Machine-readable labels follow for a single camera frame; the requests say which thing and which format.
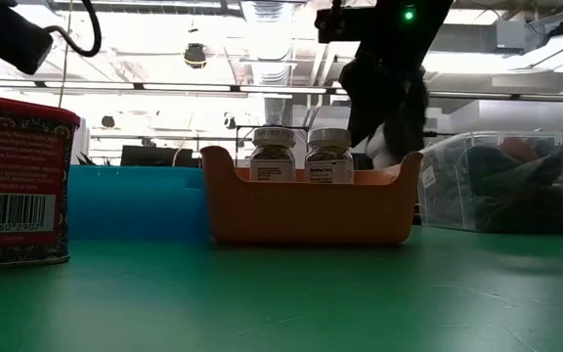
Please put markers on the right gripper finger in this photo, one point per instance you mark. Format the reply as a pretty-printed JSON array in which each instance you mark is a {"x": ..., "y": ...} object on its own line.
[
  {"x": 411, "y": 122},
  {"x": 369, "y": 98}
]

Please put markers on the glass herb jar white lid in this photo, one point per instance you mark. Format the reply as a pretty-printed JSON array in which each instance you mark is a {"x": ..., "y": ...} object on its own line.
[
  {"x": 272, "y": 161},
  {"x": 329, "y": 161}
]

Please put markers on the red paprika spice tin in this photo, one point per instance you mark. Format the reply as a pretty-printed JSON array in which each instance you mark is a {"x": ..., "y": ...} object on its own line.
[{"x": 17, "y": 161}]

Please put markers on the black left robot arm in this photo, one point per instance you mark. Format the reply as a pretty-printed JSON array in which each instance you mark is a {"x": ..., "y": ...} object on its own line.
[{"x": 8, "y": 34}]

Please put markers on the clear plastic storage container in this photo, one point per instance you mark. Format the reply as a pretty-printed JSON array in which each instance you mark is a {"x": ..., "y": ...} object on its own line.
[{"x": 445, "y": 195}]

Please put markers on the dark green cloth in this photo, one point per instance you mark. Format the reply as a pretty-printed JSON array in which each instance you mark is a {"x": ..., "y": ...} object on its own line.
[{"x": 506, "y": 205}]

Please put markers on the orange plastic bin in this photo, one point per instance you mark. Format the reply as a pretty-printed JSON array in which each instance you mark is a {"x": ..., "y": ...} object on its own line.
[{"x": 311, "y": 215}]

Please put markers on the black round ceiling lamp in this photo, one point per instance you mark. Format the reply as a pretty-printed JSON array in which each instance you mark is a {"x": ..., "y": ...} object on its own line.
[{"x": 195, "y": 56}]

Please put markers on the long ceiling light strip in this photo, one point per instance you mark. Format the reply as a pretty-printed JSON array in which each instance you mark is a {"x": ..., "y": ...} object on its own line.
[{"x": 188, "y": 88}]

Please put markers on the black computer monitor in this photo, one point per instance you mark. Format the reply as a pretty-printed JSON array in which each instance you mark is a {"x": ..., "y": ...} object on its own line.
[{"x": 154, "y": 156}]

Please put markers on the blue plastic bin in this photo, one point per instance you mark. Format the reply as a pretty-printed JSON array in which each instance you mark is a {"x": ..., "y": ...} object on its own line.
[{"x": 135, "y": 205}]

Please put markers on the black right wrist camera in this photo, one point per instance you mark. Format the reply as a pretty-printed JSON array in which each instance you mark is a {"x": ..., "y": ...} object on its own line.
[{"x": 345, "y": 24}]

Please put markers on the silver ventilation duct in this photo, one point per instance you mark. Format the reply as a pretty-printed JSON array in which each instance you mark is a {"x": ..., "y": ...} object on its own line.
[{"x": 269, "y": 39}]

